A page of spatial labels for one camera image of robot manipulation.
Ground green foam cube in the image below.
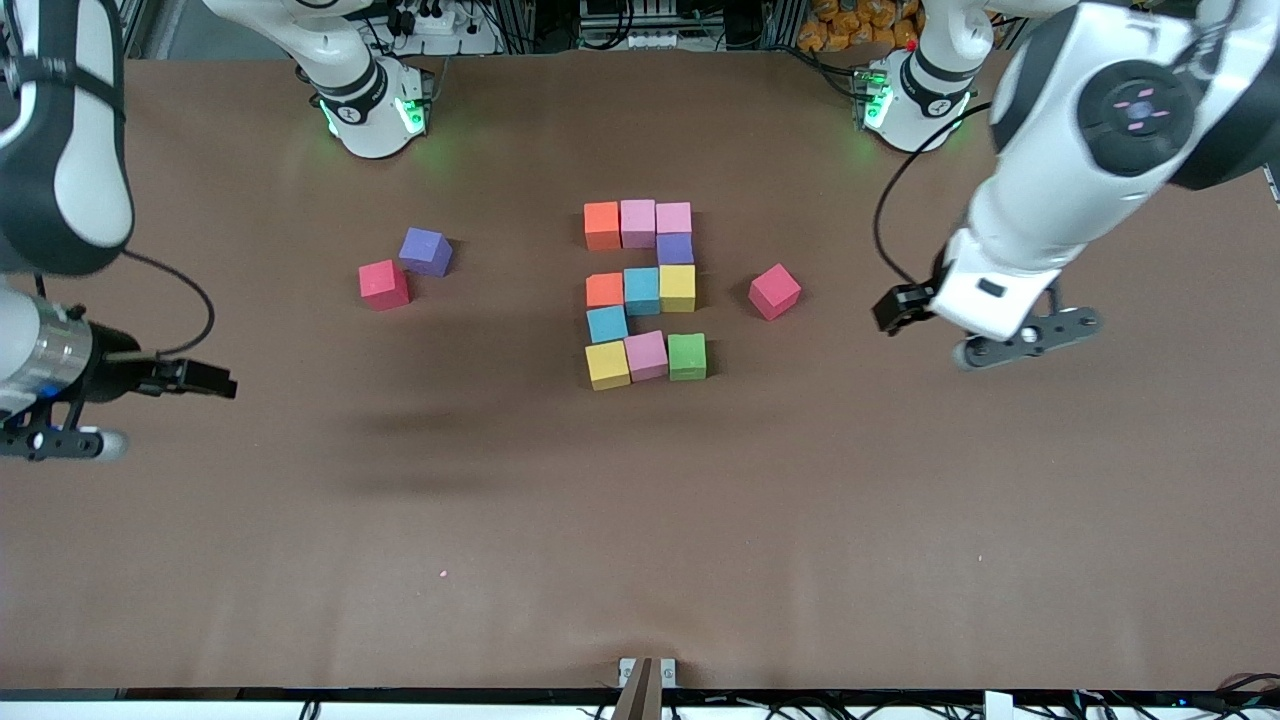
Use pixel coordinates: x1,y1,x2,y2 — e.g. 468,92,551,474
668,333,708,382

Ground magenta red foam cube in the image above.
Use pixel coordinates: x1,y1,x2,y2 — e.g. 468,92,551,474
748,263,803,322

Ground orange fruit net bag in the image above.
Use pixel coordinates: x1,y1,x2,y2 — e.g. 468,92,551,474
797,0,926,53

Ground brown table cover sheet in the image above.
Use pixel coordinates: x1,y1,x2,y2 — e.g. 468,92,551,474
0,48,1280,693

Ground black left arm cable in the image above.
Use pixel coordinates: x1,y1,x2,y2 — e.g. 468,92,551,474
873,100,993,291

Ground bracket with brown post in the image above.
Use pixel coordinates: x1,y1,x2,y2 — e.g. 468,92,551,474
618,657,678,720

